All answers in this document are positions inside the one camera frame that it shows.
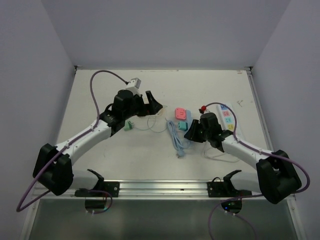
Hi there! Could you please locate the white power strip cord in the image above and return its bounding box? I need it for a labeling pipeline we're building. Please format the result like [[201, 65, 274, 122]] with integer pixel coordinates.
[[201, 142, 241, 163]]

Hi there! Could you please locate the green charger plug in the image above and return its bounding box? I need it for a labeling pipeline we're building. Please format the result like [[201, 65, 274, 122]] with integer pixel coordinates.
[[124, 120, 135, 131]]

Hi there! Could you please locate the blue power strip cord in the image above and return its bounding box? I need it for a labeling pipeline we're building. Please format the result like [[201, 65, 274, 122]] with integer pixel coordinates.
[[165, 119, 192, 160]]

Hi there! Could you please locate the aluminium mounting rail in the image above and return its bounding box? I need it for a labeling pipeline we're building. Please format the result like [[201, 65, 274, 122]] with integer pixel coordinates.
[[32, 178, 296, 201]]

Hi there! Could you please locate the right black base bracket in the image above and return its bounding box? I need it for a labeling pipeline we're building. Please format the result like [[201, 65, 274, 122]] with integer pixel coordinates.
[[206, 177, 252, 198]]

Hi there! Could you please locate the pink cube adapter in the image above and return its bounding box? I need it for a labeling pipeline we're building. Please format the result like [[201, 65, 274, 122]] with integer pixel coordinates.
[[174, 107, 187, 121]]

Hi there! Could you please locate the blue power strip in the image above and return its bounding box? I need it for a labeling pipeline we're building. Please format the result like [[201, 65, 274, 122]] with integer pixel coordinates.
[[184, 109, 193, 132]]

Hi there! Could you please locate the black base bracket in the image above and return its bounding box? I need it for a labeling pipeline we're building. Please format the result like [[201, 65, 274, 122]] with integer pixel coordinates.
[[206, 177, 252, 198], [74, 181, 120, 198]]

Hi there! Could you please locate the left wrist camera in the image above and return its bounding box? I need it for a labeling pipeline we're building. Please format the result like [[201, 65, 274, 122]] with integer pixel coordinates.
[[125, 77, 141, 95]]

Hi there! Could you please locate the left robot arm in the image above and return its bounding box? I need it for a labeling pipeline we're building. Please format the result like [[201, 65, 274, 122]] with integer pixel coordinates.
[[33, 90, 163, 197]]

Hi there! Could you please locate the left black base bracket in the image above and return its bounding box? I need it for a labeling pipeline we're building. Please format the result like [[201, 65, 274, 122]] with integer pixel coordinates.
[[74, 181, 120, 198]]

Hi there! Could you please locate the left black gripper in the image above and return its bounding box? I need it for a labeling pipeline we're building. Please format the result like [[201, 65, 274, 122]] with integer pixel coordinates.
[[123, 90, 162, 120]]

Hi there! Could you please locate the mint charging cable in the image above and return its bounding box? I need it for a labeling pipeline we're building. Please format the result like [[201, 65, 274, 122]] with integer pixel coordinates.
[[134, 114, 168, 134]]

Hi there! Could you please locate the white power strip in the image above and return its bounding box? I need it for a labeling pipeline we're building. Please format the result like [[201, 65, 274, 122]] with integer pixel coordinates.
[[216, 104, 245, 139]]

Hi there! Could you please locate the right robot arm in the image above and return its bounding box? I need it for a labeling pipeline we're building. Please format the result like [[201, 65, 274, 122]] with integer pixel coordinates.
[[184, 112, 302, 204]]

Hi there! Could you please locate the teal cube adapter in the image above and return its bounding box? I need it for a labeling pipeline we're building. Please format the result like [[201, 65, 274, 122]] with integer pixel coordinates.
[[177, 121, 189, 132]]

